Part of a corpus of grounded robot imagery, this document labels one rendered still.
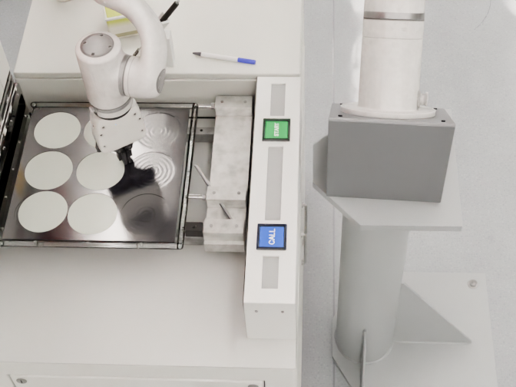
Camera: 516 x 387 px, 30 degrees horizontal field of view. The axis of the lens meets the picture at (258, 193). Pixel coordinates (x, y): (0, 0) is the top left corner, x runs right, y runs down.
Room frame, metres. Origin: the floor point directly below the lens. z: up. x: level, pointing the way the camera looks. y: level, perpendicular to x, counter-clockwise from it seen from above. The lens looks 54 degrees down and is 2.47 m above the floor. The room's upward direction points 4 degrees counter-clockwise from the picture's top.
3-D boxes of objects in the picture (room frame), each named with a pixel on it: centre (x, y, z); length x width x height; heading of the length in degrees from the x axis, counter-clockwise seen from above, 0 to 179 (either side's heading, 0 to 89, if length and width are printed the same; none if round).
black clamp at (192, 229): (1.07, 0.13, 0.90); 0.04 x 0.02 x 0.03; 84
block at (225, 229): (1.06, 0.07, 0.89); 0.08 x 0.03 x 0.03; 84
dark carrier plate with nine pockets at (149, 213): (1.23, 0.32, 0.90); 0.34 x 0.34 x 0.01; 84
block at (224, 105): (1.38, 0.04, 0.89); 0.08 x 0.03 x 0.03; 84
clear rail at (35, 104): (1.41, 0.30, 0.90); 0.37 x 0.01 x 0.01; 84
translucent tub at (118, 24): (1.58, 0.27, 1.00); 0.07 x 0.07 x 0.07; 10
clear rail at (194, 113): (1.21, 0.14, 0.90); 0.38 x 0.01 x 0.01; 174
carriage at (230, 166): (1.22, 0.06, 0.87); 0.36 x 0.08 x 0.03; 174
